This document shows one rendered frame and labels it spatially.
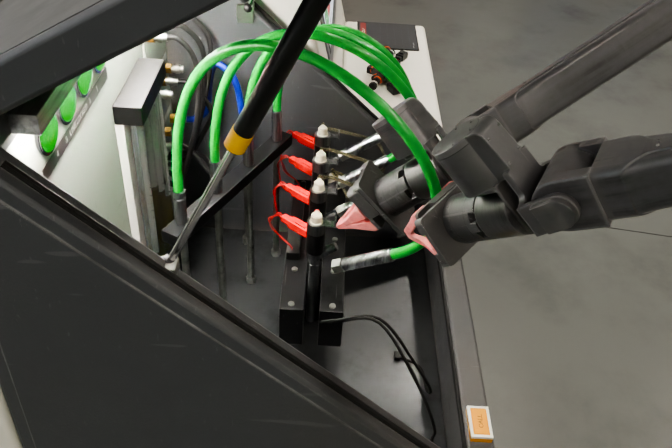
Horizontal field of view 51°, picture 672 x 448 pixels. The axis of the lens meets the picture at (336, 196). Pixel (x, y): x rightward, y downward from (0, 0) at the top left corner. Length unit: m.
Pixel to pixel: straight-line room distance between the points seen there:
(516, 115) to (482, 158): 0.24
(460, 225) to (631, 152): 0.20
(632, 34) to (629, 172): 0.36
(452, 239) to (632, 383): 1.76
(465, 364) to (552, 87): 0.43
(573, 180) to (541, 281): 2.07
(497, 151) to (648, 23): 0.36
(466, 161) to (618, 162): 0.14
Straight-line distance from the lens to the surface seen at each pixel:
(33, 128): 0.70
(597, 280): 2.81
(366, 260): 0.93
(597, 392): 2.44
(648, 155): 0.66
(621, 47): 0.98
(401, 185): 0.94
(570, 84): 0.96
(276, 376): 0.75
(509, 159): 0.70
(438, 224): 0.79
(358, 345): 1.26
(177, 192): 1.04
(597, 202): 0.67
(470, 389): 1.08
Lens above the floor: 1.78
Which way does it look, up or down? 37 degrees down
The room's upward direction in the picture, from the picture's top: 4 degrees clockwise
